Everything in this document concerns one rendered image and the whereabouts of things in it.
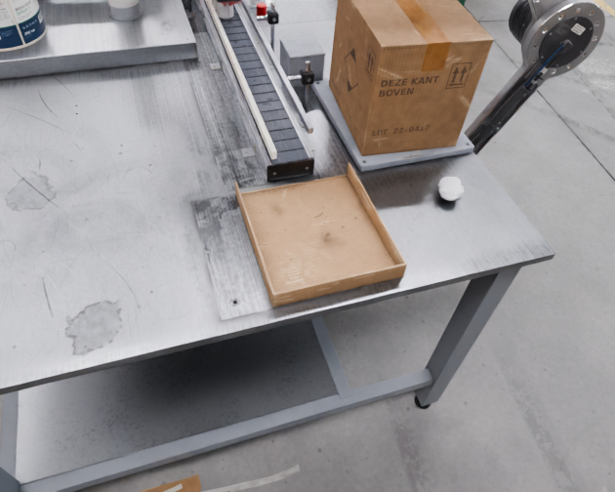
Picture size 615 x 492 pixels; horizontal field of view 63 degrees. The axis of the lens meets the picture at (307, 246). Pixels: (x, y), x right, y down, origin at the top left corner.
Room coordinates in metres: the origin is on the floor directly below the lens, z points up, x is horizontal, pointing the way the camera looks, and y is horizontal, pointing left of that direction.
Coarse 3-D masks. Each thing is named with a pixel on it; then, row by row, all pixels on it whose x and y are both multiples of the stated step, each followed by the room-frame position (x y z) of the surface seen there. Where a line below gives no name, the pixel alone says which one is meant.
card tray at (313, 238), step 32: (256, 192) 0.79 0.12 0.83; (288, 192) 0.80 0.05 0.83; (320, 192) 0.81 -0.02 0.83; (352, 192) 0.82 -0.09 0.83; (256, 224) 0.70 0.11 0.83; (288, 224) 0.70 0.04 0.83; (320, 224) 0.71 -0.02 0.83; (352, 224) 0.72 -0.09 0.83; (384, 224) 0.70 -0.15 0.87; (256, 256) 0.61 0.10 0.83; (288, 256) 0.62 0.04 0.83; (320, 256) 0.63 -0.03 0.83; (352, 256) 0.63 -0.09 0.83; (384, 256) 0.64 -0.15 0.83; (288, 288) 0.54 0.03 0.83; (320, 288) 0.53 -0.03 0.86; (352, 288) 0.56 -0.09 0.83
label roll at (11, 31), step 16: (0, 0) 1.20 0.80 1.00; (16, 0) 1.22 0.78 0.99; (32, 0) 1.28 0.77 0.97; (0, 16) 1.19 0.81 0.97; (16, 16) 1.21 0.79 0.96; (32, 16) 1.25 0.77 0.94; (0, 32) 1.18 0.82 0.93; (16, 32) 1.20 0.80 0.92; (32, 32) 1.24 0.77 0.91; (0, 48) 1.17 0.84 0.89; (16, 48) 1.19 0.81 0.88
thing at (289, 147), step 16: (240, 32) 1.39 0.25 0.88; (224, 48) 1.33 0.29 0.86; (240, 48) 1.30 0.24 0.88; (240, 64) 1.22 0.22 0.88; (256, 64) 1.22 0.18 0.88; (256, 80) 1.15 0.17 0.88; (256, 96) 1.08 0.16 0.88; (272, 96) 1.09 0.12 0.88; (272, 112) 1.02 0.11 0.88; (272, 128) 0.96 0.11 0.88; (288, 128) 0.96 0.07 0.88; (288, 144) 0.90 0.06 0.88; (272, 160) 0.84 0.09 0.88; (288, 160) 0.85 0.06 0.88; (304, 160) 0.86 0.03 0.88
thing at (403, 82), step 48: (384, 0) 1.12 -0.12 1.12; (432, 0) 1.15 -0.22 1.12; (336, 48) 1.18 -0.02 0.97; (384, 48) 0.92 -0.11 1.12; (432, 48) 0.95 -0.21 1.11; (480, 48) 0.99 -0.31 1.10; (336, 96) 1.14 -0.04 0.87; (384, 96) 0.93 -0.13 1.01; (432, 96) 0.96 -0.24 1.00; (384, 144) 0.94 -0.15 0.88; (432, 144) 0.97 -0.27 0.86
